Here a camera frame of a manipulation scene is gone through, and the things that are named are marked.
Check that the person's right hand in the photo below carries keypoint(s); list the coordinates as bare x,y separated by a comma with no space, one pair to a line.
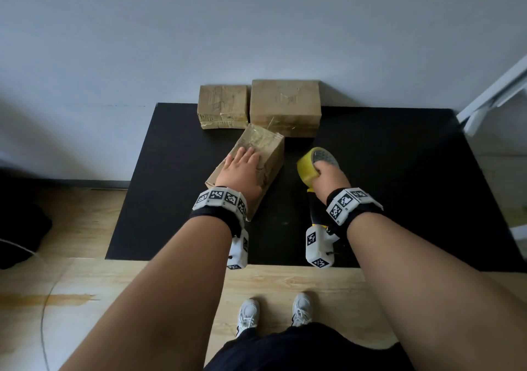
329,179

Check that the person's left hand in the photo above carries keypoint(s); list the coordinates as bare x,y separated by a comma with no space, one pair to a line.
243,175

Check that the yellow tape roll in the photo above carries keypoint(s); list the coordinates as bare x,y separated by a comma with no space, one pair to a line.
306,167

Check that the black yellow utility knife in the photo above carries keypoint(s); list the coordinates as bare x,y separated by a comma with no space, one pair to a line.
315,210

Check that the wide cardboard box torn flap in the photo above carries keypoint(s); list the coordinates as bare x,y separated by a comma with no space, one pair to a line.
267,148

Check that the small cardboard box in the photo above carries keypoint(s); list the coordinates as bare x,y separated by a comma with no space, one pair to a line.
222,105

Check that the tall cardboard box square hole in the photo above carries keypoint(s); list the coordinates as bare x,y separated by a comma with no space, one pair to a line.
286,103

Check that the person's left forearm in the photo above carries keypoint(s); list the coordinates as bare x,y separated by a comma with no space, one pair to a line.
156,300

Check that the person's right forearm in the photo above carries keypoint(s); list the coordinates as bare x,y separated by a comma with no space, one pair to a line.
440,296

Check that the black marker wristband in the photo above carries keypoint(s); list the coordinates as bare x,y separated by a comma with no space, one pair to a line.
352,210
220,210

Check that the white right sneaker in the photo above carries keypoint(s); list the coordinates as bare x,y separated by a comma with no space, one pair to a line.
301,309

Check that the white sneaker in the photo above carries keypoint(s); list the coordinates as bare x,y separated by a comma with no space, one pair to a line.
301,309
248,315

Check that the white left sneaker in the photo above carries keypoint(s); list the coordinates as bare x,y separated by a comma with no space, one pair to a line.
248,315

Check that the black shorts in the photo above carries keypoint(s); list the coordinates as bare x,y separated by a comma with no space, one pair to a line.
309,350

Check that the black bag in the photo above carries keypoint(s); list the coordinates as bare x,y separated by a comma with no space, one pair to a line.
20,226

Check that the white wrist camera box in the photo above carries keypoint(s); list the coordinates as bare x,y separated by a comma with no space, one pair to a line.
319,247
238,249

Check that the white metal shelf frame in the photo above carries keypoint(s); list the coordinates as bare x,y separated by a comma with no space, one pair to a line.
494,94

